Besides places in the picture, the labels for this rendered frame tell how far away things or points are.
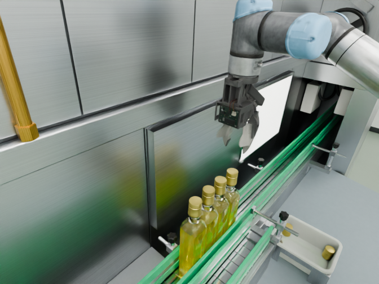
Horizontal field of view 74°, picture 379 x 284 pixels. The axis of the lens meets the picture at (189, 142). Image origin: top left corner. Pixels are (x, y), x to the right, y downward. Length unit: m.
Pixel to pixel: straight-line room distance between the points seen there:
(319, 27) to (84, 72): 0.41
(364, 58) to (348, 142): 1.07
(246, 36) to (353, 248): 0.99
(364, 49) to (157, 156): 0.50
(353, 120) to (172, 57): 1.17
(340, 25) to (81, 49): 0.50
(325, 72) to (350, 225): 0.78
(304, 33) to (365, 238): 1.03
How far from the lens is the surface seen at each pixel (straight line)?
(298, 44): 0.51
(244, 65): 0.58
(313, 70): 1.58
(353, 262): 1.24
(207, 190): 0.68
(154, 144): 0.63
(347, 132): 1.62
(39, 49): 0.47
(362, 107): 1.57
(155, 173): 0.68
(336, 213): 1.41
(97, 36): 0.51
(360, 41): 0.62
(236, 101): 0.60
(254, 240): 0.97
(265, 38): 0.54
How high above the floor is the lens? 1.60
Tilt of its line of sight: 30 degrees down
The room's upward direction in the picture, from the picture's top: 3 degrees clockwise
